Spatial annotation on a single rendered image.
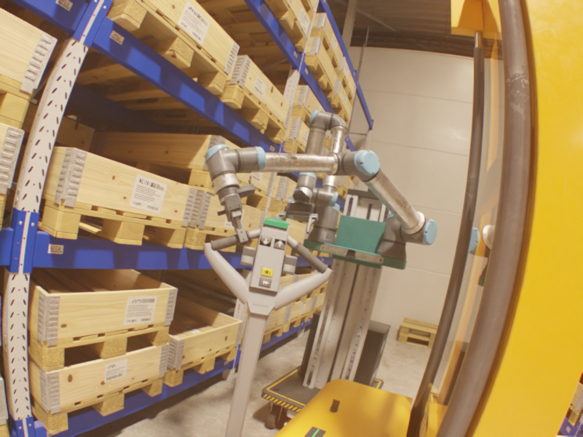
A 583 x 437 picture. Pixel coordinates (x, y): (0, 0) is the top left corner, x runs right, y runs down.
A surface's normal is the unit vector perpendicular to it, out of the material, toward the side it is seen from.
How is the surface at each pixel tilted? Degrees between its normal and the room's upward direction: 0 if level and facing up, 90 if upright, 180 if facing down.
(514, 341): 90
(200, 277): 90
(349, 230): 90
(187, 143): 90
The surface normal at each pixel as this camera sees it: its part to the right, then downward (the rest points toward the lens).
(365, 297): -0.43, -0.14
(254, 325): 0.14, -0.03
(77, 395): 0.91, 0.18
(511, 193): -0.66, -0.18
